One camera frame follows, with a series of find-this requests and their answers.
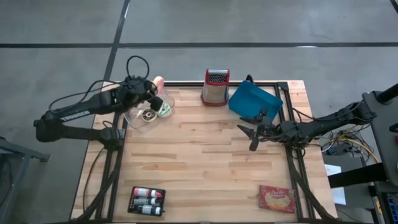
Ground black mesh basket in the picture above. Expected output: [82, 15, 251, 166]
[127, 185, 167, 217]

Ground black aluminium table frame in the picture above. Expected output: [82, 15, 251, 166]
[74, 74, 336, 224]

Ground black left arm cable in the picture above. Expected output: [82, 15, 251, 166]
[48, 80, 127, 111]

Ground grey metal stand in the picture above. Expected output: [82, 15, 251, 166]
[0, 136, 50, 224]

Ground slim grey bottle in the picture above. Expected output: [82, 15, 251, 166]
[132, 197, 160, 206]

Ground clear plastic bin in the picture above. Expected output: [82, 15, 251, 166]
[123, 88, 176, 130]

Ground black bottle white cap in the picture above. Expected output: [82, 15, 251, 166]
[136, 204, 165, 216]

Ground red steel box grater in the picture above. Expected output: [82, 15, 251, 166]
[200, 68, 231, 107]

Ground teal plastic bin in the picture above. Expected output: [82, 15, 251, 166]
[228, 80, 284, 124]

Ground red snack packet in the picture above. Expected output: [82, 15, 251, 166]
[258, 184, 296, 214]

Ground white paper sheet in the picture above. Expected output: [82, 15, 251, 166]
[325, 164, 347, 206]

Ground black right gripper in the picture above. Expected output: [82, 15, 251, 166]
[236, 108, 282, 152]

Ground black flat beam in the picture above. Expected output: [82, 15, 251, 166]
[328, 162, 388, 189]

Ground grey equipment cart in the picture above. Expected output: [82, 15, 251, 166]
[362, 83, 398, 187]

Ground pink red bottle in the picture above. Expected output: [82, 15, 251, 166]
[136, 189, 164, 199]

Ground mint frosted donut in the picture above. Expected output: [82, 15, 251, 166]
[157, 101, 172, 118]

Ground black left wrist camera cable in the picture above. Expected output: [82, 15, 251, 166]
[126, 55, 150, 80]

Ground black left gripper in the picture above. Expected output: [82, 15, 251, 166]
[121, 77, 164, 110]

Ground pink frosted donut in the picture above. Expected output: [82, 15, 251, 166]
[152, 75, 165, 95]

